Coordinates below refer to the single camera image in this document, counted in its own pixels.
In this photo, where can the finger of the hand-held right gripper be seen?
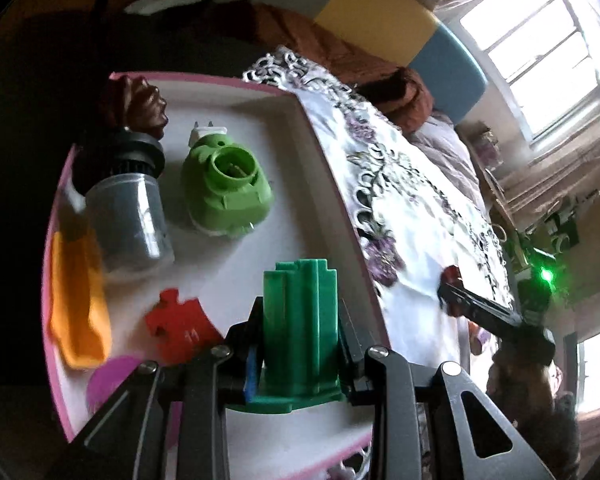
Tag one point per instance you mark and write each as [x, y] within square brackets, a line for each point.
[480, 307]

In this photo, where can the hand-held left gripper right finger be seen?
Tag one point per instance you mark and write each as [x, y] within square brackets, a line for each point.
[350, 360]

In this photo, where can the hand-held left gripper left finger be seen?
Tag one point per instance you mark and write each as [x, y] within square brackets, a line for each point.
[250, 370]

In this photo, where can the dark red plastic block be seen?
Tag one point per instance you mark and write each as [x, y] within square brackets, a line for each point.
[452, 275]

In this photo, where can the dark green ribbed toy piece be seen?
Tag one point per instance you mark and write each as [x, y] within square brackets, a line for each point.
[300, 320]

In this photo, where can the red puzzle piece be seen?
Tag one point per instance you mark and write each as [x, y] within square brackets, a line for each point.
[177, 325]

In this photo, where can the purple mushroom-shaped toy piece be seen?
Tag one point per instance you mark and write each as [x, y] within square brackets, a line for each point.
[110, 380]

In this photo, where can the white tray with pink rim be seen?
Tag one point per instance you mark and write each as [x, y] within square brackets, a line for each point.
[300, 200]

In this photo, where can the green plug-in device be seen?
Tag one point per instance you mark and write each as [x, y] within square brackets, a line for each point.
[225, 195]

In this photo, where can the yellow plastic toy piece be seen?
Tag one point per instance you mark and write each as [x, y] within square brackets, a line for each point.
[77, 310]

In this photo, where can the person's right forearm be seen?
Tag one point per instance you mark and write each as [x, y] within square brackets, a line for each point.
[535, 410]

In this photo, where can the cluttered shelf unit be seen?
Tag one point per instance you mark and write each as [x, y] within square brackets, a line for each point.
[562, 230]

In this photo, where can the white floral tablecloth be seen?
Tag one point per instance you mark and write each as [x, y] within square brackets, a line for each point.
[420, 240]

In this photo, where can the wooden side table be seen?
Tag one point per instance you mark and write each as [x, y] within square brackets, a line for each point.
[500, 200]

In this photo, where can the lilac duvet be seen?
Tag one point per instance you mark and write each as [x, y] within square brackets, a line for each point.
[445, 150]

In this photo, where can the grey jar with black lid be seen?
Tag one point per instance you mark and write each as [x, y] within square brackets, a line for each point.
[125, 220]

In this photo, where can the brown blanket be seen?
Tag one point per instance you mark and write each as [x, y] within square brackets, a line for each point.
[350, 60]

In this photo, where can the brown leaf-shaped toy piece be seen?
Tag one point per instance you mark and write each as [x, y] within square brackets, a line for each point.
[135, 102]

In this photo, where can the yellow and blue padded headboard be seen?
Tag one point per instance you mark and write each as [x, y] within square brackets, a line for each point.
[405, 25]

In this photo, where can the white cloth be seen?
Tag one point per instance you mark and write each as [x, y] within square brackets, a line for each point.
[170, 0]

